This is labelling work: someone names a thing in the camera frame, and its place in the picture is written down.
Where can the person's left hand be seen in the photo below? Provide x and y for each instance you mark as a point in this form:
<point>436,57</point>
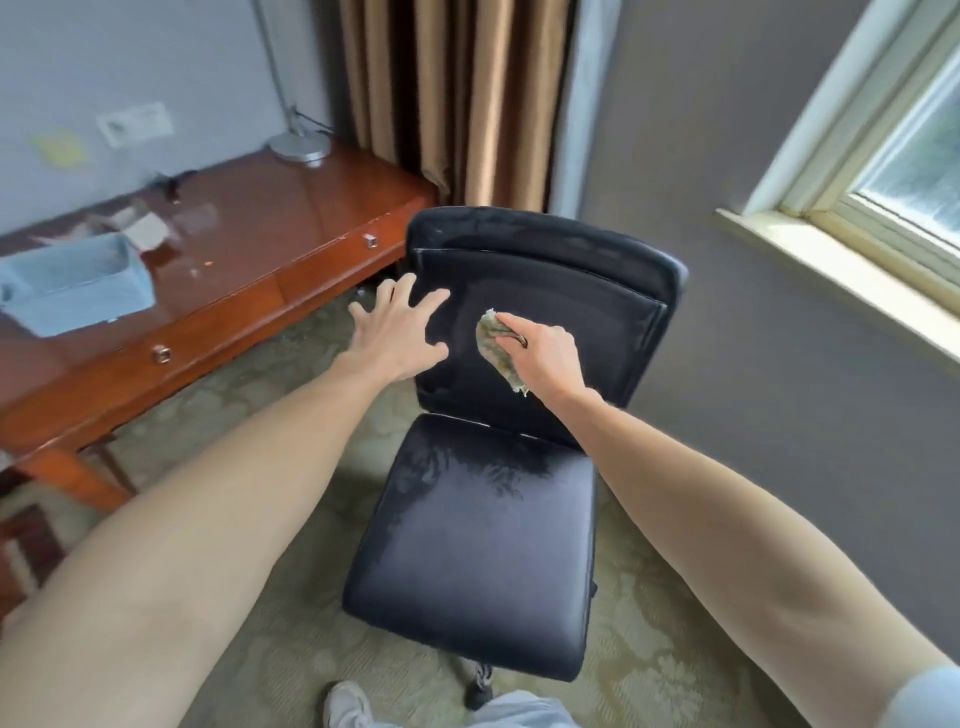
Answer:
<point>390,337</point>

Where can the person's right hand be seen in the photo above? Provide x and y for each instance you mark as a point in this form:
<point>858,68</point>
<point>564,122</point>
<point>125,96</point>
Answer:
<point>551,364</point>

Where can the person's left thumb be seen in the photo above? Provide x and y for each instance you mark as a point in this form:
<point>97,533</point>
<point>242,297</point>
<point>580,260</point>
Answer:
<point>433,355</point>

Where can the person's right fingers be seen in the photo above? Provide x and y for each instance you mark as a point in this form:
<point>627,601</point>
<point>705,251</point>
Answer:
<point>525,330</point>

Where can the person's left middle finger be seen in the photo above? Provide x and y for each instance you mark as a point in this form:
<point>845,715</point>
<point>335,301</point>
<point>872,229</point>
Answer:
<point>406,294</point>

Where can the person's left little finger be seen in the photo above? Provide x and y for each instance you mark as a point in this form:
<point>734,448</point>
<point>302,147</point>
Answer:
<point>358,316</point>

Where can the grey-green cleaning rag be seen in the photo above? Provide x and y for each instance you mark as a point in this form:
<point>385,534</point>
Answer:
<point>495,349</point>

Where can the person's right forearm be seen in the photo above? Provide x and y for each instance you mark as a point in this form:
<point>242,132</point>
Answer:
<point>712,540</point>

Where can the person's left forearm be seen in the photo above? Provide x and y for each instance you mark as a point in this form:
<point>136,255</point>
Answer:
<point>195,540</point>

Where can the reddish-brown wooden desk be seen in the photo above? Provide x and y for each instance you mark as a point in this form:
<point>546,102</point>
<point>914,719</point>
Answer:
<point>247,247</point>

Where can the silver desk lamp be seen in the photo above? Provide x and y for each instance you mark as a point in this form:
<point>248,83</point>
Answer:
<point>300,146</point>

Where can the black leather office chair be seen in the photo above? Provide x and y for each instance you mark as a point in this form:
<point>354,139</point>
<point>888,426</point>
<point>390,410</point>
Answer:
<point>480,540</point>

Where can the brown curtain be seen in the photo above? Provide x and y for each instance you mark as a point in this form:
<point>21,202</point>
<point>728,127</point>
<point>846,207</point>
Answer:
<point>465,97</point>

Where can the small black object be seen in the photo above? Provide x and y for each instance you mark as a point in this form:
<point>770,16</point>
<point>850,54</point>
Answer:
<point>174,185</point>

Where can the crumpled paper box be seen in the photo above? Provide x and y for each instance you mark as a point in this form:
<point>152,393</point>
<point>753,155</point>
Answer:
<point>139,225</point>

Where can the grey sheer curtain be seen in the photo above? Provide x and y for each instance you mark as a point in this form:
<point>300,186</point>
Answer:
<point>589,97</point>

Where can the light blue plastic basket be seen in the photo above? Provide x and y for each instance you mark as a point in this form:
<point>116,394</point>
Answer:
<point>71,289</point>

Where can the yellow sticky note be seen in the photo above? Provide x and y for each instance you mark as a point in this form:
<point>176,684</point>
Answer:
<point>58,148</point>

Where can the white shoe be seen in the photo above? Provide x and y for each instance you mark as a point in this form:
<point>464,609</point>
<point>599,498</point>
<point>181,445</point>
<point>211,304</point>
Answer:
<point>349,706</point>

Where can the light grey trousers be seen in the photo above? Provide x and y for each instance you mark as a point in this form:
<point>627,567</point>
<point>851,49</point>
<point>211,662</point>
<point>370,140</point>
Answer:
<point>487,712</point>

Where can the white-framed window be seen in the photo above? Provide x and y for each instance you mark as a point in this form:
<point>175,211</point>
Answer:
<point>885,172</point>

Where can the light blue sleeve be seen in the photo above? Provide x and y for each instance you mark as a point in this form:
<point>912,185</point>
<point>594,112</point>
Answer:
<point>926,701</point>

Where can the white wall socket panel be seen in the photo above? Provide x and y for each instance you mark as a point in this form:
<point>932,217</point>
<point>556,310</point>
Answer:
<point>136,124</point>

